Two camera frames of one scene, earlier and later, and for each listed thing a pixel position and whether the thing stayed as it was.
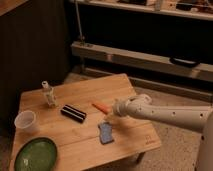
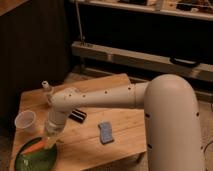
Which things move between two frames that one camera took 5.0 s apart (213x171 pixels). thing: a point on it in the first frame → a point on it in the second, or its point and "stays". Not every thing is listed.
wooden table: x=77 y=120 stays
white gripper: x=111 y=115 → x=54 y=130
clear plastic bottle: x=49 y=93 stays
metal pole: x=78 y=20 stays
